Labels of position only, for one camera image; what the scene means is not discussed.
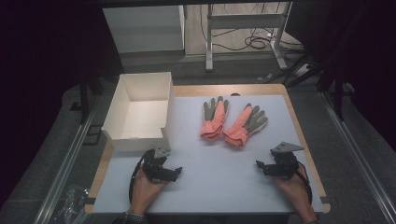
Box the grey metal desk frame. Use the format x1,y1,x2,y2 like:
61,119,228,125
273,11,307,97
205,1,294,73

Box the person's left hand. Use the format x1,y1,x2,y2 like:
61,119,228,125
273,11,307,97
130,169,168,216

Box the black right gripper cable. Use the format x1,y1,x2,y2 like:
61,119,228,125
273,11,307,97
295,161,314,205

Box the pink and grey glove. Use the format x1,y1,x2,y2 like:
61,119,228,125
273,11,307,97
222,103,269,149
200,95,231,140

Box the person's right hand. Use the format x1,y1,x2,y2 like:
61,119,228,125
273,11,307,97
274,164,318,220

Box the white cabinet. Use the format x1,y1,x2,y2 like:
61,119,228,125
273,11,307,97
102,5,187,58

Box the white cardboard box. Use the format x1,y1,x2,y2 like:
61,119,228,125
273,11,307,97
101,71,176,153

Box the light grey table mat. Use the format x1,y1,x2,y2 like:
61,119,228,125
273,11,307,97
92,94,325,215

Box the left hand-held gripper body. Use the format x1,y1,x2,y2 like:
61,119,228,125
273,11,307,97
141,146,176,183

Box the black floor cables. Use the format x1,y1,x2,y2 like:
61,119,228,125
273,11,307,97
199,3,304,54

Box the aluminium floor rail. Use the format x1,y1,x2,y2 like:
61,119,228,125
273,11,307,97
33,94,102,224
319,91,396,224

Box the clear plastic bag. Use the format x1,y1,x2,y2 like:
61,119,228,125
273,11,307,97
50,185,92,224

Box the black tripod stand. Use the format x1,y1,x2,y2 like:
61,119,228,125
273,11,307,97
284,54,348,121

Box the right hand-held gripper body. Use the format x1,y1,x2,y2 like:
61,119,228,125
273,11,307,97
264,141,305,180

